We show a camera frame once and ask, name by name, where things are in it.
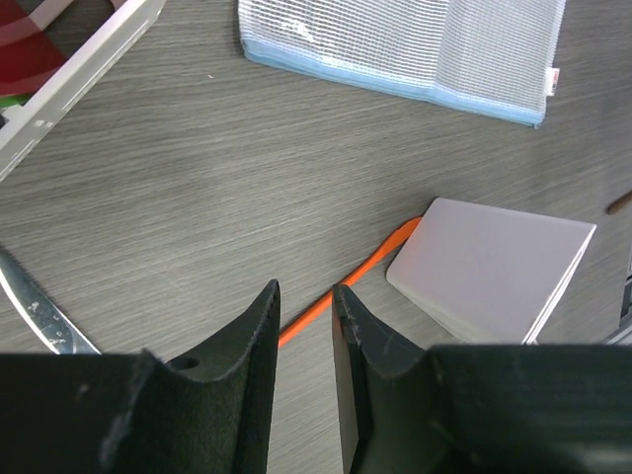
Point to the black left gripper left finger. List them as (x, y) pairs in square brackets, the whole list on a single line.
[(208, 410)]

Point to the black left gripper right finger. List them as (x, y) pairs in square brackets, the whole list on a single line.
[(476, 408)]

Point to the silver table knife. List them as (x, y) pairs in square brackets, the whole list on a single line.
[(41, 314)]

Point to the white utensil container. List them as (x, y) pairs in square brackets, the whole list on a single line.
[(489, 275)]

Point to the white desktop file organizer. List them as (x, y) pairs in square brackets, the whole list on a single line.
[(93, 36)]

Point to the grey cloth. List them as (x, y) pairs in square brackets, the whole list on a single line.
[(492, 58)]

